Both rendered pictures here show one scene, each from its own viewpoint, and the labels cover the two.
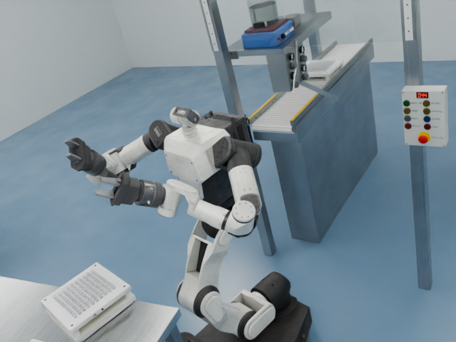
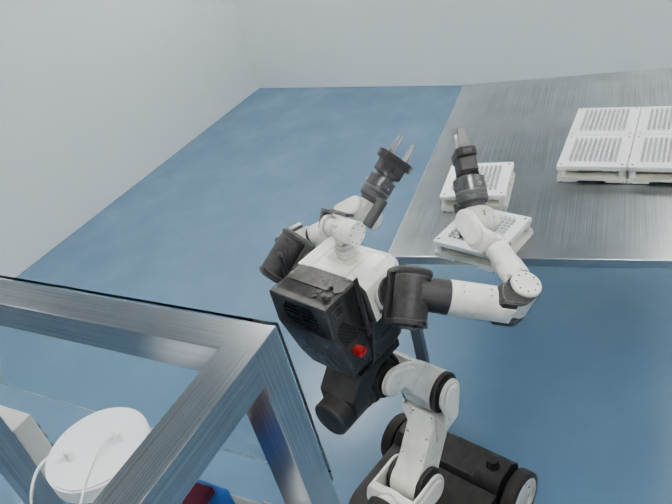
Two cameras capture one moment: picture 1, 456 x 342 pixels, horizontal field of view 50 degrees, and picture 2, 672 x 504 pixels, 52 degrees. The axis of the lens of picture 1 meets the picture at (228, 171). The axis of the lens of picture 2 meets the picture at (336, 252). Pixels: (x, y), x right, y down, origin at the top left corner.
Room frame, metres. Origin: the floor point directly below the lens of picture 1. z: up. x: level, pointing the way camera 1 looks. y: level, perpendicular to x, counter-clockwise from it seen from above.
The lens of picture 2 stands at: (3.32, -0.03, 2.30)
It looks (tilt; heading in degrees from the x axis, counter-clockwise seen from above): 33 degrees down; 176
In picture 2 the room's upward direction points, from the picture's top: 15 degrees counter-clockwise
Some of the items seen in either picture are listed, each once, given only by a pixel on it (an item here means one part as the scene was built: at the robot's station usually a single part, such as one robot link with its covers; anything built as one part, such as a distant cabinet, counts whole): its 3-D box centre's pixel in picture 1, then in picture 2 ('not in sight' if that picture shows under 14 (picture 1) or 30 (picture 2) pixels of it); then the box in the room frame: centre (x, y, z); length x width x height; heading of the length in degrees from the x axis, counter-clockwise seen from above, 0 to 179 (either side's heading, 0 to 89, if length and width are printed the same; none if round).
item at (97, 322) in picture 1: (90, 305); (483, 242); (1.41, 0.61, 0.90); 0.24 x 0.24 x 0.02; 37
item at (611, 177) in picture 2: not in sight; (595, 163); (1.15, 1.18, 0.90); 0.24 x 0.24 x 0.02; 52
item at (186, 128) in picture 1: (185, 119); (343, 233); (1.79, 0.11, 1.35); 0.10 x 0.07 x 0.09; 37
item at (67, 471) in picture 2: not in sight; (117, 479); (2.56, -0.39, 1.53); 0.15 x 0.15 x 0.19
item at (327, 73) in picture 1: (318, 68); not in sight; (3.02, -0.73, 0.97); 0.25 x 0.24 x 0.02; 50
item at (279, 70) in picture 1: (288, 66); not in sight; (2.48, -0.45, 1.22); 0.22 x 0.11 x 0.20; 140
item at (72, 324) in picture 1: (85, 294); (482, 231); (1.41, 0.61, 0.95); 0.25 x 0.24 x 0.02; 37
